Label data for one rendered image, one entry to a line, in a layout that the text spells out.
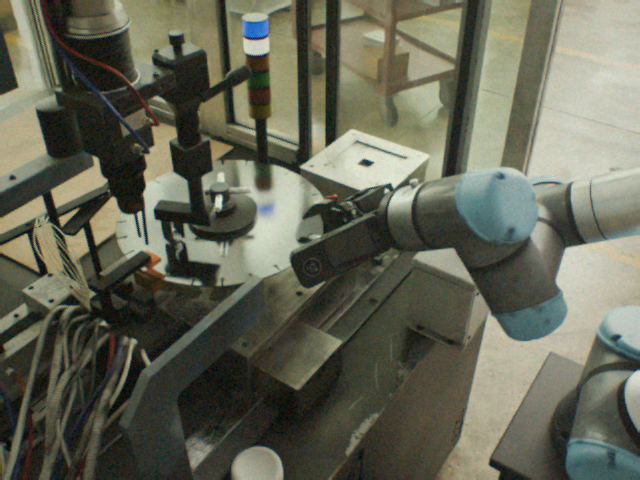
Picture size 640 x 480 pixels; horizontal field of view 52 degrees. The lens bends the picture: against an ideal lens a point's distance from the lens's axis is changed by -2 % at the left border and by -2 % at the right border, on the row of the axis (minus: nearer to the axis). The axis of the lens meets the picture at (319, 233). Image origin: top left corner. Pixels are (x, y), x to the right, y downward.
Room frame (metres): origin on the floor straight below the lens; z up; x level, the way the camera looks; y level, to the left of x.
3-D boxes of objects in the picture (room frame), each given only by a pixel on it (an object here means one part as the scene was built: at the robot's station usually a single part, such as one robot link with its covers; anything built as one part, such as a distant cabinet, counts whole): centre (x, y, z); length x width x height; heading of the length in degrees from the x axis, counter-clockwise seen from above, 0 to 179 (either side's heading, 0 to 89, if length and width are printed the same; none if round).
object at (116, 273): (0.69, 0.26, 0.95); 0.10 x 0.03 x 0.07; 145
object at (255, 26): (1.15, 0.11, 1.14); 0.05 x 0.04 x 0.03; 55
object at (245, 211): (0.85, 0.15, 0.96); 0.11 x 0.11 x 0.03
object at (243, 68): (0.79, 0.13, 1.21); 0.08 x 0.06 x 0.03; 145
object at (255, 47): (1.15, 0.11, 1.11); 0.05 x 0.04 x 0.03; 55
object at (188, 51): (0.78, 0.17, 1.17); 0.06 x 0.05 x 0.20; 136
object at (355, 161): (1.09, -0.09, 0.82); 0.18 x 0.18 x 0.15; 55
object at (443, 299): (0.89, -0.27, 0.82); 0.28 x 0.11 x 0.15; 145
